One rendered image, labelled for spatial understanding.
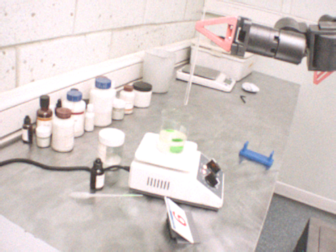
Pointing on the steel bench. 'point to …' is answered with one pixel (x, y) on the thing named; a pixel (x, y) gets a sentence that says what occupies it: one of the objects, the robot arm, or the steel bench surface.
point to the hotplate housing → (171, 184)
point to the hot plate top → (146, 151)
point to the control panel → (207, 174)
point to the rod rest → (256, 155)
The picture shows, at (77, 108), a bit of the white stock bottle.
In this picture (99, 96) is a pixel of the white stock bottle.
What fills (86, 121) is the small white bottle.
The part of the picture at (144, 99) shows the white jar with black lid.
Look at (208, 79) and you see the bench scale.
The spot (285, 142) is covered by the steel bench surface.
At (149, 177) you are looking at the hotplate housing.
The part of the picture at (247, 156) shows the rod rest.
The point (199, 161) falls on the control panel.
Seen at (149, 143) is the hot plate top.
